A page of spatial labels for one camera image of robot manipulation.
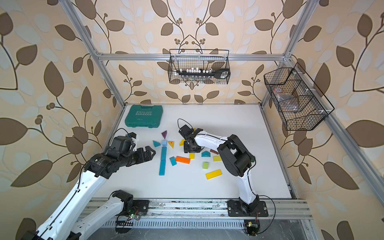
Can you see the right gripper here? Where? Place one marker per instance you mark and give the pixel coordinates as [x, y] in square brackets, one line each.
[185, 148]

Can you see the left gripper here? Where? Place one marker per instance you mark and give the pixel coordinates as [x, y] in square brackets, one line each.
[143, 158]

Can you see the orange rectangular block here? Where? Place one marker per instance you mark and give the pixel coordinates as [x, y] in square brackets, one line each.
[183, 160]

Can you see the teal house-shaped block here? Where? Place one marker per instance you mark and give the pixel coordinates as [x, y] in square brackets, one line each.
[206, 154]

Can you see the teal triangle block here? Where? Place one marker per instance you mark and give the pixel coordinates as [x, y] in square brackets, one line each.
[156, 144]

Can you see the teal wedge block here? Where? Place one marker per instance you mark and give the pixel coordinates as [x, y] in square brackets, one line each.
[173, 161]

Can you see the light green cube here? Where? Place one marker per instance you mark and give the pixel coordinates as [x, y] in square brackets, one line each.
[205, 165]

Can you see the brown house-shaped block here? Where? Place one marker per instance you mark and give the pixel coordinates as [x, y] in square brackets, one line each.
[214, 151]

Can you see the teal long block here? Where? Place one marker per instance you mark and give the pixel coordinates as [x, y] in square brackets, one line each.
[164, 153]
[162, 168]

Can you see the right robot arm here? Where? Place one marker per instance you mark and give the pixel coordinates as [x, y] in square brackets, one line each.
[235, 156]

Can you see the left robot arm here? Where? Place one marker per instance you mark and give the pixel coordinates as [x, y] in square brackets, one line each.
[64, 223]

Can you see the yellow long block bottom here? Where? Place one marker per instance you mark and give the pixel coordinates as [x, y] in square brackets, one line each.
[213, 174]

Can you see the green plastic tool case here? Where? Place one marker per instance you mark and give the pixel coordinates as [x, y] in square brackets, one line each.
[144, 116]

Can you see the socket bit holder strip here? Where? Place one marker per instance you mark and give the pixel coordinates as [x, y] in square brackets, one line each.
[220, 74]

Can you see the clear plastic bag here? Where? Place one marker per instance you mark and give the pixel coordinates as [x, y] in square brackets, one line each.
[287, 102]

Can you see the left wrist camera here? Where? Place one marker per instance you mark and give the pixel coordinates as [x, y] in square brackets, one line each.
[133, 137]

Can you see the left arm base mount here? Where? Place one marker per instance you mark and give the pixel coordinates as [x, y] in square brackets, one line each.
[130, 206]

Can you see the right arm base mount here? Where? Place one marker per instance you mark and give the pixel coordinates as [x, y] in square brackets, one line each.
[238, 208]

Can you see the black wire basket back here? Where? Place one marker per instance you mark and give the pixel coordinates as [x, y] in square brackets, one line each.
[186, 59]

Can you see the black wire basket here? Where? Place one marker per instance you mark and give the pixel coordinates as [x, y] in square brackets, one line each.
[299, 100]
[186, 59]

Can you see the aluminium rail front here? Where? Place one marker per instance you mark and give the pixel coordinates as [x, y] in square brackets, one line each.
[219, 209]

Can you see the black wire basket right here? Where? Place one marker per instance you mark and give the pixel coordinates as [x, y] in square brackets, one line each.
[299, 100]

